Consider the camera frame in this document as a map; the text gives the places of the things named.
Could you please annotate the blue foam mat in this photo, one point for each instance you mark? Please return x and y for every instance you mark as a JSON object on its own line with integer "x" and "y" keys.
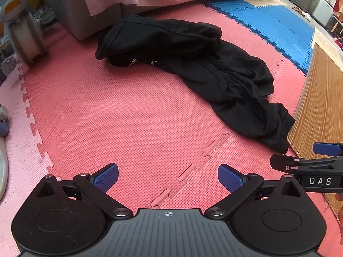
{"x": 268, "y": 24}

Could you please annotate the person's right hand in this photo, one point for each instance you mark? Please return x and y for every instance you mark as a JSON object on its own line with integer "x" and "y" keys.
{"x": 341, "y": 219}

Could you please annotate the red foam mat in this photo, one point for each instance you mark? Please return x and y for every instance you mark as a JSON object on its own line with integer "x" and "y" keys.
{"x": 120, "y": 112}

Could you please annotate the white storage box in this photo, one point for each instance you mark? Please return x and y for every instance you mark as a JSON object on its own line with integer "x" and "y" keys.
{"x": 323, "y": 12}

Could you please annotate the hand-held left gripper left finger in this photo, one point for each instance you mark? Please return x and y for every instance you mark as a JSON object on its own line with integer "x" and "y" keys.
{"x": 107, "y": 178}

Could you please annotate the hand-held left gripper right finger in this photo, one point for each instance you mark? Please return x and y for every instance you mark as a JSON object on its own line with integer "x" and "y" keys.
{"x": 229, "y": 178}

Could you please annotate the brown bamboo mat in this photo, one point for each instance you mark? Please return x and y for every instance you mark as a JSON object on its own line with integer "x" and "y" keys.
{"x": 321, "y": 99}

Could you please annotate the grey plastic toy base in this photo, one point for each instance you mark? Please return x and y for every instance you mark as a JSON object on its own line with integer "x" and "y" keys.
{"x": 2, "y": 166}

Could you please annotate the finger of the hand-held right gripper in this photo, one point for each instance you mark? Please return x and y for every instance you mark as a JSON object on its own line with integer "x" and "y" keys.
{"x": 327, "y": 148}
{"x": 281, "y": 162}

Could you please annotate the black pants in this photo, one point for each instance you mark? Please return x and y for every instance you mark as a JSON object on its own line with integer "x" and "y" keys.
{"x": 214, "y": 72}

